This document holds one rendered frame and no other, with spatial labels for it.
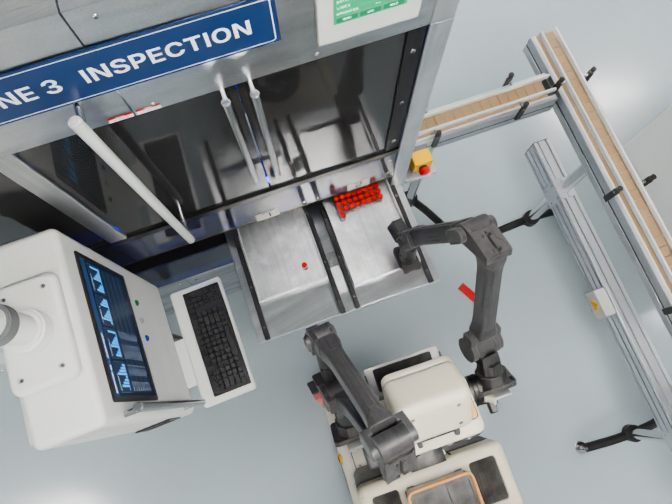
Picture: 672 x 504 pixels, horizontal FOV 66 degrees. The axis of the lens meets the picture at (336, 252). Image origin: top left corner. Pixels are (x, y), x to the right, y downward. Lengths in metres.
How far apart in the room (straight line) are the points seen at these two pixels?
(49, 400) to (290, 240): 0.99
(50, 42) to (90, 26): 0.07
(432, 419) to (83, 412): 0.83
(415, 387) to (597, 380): 1.76
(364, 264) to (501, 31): 2.11
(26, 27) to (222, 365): 1.34
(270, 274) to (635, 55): 2.72
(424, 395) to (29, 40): 1.11
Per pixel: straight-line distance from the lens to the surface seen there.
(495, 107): 2.15
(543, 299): 3.00
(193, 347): 2.03
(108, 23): 0.97
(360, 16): 1.09
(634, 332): 2.54
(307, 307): 1.90
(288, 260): 1.94
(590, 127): 2.24
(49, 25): 0.96
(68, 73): 1.04
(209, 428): 2.84
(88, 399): 1.33
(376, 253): 1.94
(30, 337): 1.30
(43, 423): 1.37
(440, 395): 1.39
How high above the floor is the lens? 2.75
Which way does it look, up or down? 75 degrees down
